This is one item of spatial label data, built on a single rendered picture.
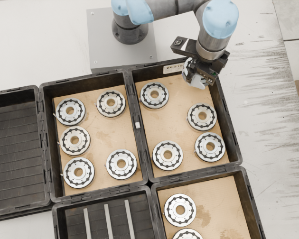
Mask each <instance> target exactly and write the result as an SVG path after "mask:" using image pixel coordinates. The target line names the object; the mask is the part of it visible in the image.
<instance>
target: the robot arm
mask: <svg viewBox="0 0 299 239"><path fill-rule="evenodd" d="M111 7H112V10H113V16H114V18H113V20H112V33H113V35H114V37H115V38H116V39H117V40H118V41H119V42H121V43H123V44H126V45H134V44H137V43H139V42H141V41H142V40H143V39H144V38H145V37H146V35H147V33H148V30H149V24H148V23H152V22H153V21H156V20H160V19H164V18H168V17H172V16H175V15H179V14H183V13H187V12H191V11H193V12H194V15H195V17H196V19H197V21H198V23H199V26H200V30H199V34H198V38H197V40H194V39H190V38H186V37H180V36H177V37H176V39H175V40H174V42H173V43H172V44H171V46H170V48H171V50H172V51H173V53H175V54H178V55H183V56H187V57H190V58H193V61H192V62H191V64H190V67H189V71H188V74H187V76H186V82H187V84H188V85H189V86H195V87H197V88H199V89H202V90H204V89H205V86H204V85H203V84H202V83H201V76H202V77H203V78H205V79H206V83H208V84H209V85H211V86H213V84H214V81H215V79H216V77H217V76H218V75H219V74H220V72H221V70H222V68H224V67H225V65H226V63H227V61H228V57H229V55H230V52H228V51H226V47H227V45H228V43H229V40H230V38H231V36H232V34H233V32H234V31H235V29H236V26H237V21H238V18H239V10H238V8H237V6H236V4H234V3H233V2H231V0H111ZM200 75H201V76H200ZM209 80H212V81H213V82H212V83H211V82H210V81H209Z"/></svg>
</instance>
